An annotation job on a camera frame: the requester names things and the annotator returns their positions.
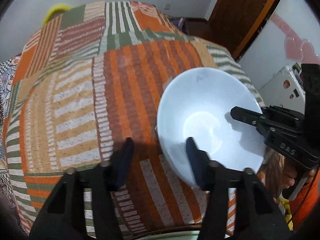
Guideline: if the white bowl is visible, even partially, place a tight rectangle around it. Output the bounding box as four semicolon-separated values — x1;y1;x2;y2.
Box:
156;67;266;187

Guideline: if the striped patchwork tablecloth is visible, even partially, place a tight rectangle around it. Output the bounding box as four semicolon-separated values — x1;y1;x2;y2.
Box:
3;1;263;237

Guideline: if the patterned quilt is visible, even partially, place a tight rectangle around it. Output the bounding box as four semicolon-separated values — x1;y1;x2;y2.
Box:
1;54;21;207

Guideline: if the mint green bowl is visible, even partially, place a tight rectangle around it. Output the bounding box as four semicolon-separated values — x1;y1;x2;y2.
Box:
138;230;200;240

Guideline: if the white sticker-covered appliance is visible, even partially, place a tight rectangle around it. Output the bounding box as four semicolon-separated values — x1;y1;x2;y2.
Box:
259;66;305;114

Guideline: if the yellow foam arch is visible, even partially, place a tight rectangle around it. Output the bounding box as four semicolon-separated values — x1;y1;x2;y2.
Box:
42;3;72;26

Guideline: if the person's right hand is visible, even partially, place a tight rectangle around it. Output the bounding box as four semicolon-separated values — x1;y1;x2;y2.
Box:
281;158;317;189

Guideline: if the brown wooden door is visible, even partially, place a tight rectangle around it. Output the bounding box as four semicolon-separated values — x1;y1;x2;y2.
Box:
208;0;276;59

